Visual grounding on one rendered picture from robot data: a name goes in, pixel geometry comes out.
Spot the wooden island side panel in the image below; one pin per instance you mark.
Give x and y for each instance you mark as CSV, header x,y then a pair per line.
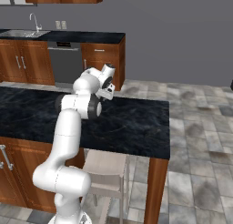
x,y
155,191

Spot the grey dishwasher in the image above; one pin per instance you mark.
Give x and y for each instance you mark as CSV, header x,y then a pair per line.
x,y
65,62

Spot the steel sink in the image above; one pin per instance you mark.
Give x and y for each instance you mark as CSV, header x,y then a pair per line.
x,y
22,33

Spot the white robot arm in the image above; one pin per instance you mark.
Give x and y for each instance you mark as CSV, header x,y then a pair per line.
x,y
65,136

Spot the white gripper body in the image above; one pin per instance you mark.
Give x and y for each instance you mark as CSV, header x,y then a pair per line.
x,y
105,94

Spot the white wall socket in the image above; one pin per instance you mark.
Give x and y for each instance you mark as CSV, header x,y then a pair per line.
x,y
58,24
64,24

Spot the wooden base cupboards with doors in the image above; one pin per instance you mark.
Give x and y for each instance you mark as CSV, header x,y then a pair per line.
x,y
25,60

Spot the wooden base cupboard with drawer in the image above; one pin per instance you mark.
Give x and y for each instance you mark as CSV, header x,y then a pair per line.
x,y
104,53

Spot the silver tap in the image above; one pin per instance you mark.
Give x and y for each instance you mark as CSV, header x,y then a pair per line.
x,y
35,21

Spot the wooden island cupboard door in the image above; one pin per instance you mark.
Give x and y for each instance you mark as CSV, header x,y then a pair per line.
x,y
27,176

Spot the pale wooden stool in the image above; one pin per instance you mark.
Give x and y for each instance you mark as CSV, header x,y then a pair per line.
x,y
106,167

